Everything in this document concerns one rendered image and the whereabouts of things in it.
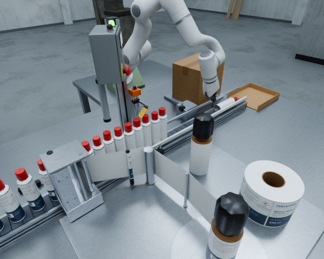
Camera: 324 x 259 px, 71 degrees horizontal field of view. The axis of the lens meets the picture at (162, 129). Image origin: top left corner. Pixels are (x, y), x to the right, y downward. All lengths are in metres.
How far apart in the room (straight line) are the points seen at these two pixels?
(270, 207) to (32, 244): 0.87
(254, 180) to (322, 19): 4.94
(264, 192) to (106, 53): 0.74
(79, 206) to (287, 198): 0.73
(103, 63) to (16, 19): 9.10
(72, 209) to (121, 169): 0.24
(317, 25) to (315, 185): 4.65
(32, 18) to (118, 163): 9.30
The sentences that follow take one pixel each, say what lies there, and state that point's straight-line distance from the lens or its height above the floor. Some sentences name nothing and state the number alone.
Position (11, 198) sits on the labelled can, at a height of 1.01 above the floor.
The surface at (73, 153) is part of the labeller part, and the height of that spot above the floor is 1.14.
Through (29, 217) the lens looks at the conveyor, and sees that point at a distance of 1.07.
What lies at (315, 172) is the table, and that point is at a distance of 1.35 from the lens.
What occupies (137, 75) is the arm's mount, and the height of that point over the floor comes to 0.92.
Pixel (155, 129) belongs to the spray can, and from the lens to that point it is 1.13.
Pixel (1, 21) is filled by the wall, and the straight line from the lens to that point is 9.89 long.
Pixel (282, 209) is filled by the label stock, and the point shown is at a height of 0.99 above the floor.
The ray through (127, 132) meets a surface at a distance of 1.04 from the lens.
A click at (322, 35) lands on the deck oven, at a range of 5.66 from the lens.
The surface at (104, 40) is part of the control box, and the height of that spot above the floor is 1.45.
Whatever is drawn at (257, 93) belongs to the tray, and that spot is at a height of 0.83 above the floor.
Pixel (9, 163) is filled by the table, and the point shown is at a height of 0.83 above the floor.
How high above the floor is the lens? 1.65
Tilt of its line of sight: 35 degrees down
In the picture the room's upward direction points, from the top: 1 degrees counter-clockwise
